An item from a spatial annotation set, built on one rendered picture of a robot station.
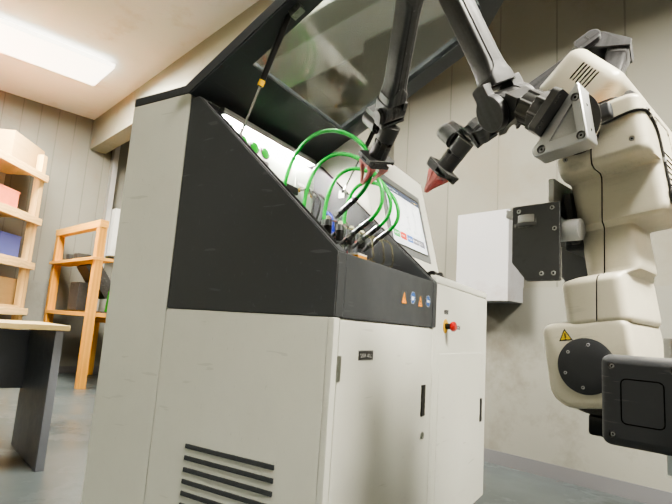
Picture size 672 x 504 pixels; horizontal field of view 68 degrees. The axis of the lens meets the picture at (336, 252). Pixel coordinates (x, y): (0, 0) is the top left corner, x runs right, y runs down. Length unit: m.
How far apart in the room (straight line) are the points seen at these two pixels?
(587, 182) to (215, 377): 1.01
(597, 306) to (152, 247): 1.23
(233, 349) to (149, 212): 0.57
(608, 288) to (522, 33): 3.09
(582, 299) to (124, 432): 1.29
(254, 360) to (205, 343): 0.18
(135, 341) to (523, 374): 2.40
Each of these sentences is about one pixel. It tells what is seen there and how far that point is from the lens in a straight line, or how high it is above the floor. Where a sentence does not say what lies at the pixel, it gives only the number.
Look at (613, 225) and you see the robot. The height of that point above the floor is 1.00.
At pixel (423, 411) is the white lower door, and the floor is 0.52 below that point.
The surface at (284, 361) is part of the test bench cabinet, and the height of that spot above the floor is 0.68.
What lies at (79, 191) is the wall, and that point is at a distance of 7.35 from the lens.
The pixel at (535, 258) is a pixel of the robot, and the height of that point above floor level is 0.93.
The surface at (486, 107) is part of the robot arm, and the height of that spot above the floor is 1.23.
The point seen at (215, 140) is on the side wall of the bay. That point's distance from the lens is 1.56.
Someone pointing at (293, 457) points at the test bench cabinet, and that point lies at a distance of 1.27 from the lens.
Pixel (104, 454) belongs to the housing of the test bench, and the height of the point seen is 0.34.
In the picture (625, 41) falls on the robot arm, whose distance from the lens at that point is 1.66.
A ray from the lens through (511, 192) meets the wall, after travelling 3.56.
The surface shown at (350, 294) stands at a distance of 1.25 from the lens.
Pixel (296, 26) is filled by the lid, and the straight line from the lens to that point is 1.66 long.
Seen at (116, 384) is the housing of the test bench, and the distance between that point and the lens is 1.72.
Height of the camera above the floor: 0.76
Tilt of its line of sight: 9 degrees up
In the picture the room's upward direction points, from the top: 4 degrees clockwise
